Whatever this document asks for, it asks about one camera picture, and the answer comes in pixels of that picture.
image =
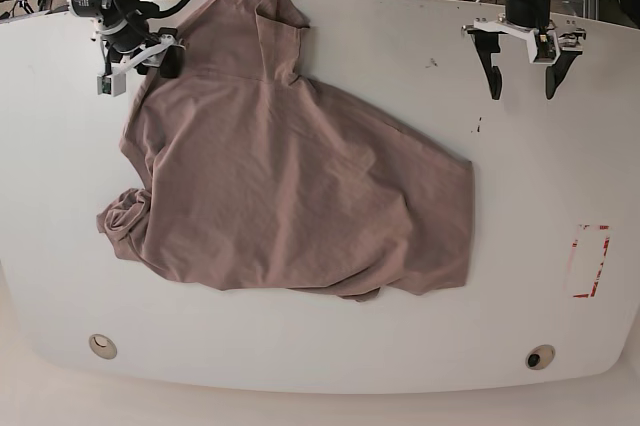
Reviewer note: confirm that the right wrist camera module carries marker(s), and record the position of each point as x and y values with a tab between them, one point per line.
112	85

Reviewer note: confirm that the red tape rectangle marking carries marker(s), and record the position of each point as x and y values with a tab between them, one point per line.
586	261

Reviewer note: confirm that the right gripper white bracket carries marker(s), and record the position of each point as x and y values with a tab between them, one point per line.
123	49

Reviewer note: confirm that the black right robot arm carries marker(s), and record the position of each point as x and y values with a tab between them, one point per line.
136	13

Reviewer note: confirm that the table cable grommet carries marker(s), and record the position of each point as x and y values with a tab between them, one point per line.
102	346
540	357

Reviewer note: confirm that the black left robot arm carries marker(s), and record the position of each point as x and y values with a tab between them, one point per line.
529	13

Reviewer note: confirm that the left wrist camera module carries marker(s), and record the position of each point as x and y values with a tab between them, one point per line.
545	48

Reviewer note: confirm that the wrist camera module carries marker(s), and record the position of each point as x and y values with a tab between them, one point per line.
545	48
112	85

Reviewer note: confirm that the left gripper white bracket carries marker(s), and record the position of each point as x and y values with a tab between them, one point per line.
486	36

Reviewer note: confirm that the left table cable grommet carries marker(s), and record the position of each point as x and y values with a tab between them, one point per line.
102	346

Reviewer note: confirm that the right table cable grommet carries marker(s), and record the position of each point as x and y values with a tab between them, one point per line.
540	357

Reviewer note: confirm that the mauve pink T-shirt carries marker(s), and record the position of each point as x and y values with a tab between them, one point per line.
254	176

